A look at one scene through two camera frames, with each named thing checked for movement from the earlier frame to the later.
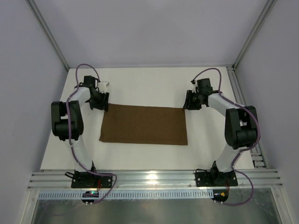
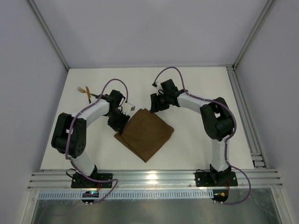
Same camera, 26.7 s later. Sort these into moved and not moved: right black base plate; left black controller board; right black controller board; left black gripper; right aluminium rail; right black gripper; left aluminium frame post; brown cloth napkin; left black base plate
Moved: right black gripper; brown cloth napkin; left black gripper
Not moved: right black base plate; right aluminium rail; left aluminium frame post; right black controller board; left black controller board; left black base plate
